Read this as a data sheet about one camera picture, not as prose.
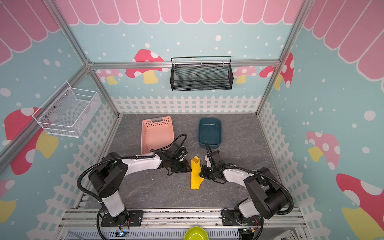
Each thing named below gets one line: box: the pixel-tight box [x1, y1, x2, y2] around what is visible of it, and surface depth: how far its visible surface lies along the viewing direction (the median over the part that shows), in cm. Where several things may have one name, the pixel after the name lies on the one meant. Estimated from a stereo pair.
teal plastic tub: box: [198, 117, 222, 149], surface depth 109 cm
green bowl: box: [183, 226, 209, 240], surface depth 70 cm
